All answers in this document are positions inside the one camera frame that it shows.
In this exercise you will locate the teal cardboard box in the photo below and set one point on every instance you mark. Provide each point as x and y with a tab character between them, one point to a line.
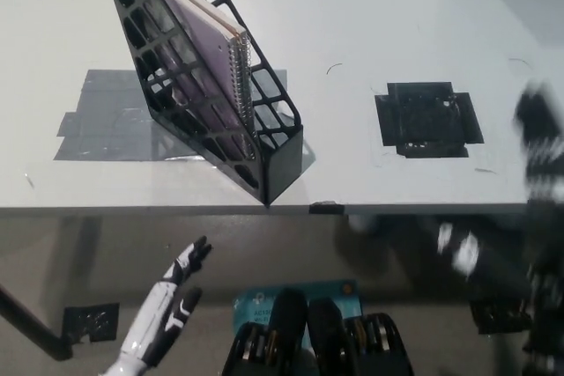
255	305

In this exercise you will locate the black mesh magazine stand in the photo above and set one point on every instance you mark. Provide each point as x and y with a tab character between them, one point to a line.
286	160

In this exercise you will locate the purple spiral notebook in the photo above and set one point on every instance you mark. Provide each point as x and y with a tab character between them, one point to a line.
194	41

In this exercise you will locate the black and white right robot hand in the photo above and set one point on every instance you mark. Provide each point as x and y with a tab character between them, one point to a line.
544	151

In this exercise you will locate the small black tape strip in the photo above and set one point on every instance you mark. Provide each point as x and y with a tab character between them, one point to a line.
327	208

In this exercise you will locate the black table leg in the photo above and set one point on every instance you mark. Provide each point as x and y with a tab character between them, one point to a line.
37	332

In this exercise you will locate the black floor tape patch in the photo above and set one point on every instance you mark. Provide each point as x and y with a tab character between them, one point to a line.
498	319
90	323

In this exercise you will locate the square black tape patch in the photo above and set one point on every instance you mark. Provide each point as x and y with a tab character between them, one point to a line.
423	120

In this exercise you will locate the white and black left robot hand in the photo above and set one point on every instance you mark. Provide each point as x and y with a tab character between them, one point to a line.
154	319

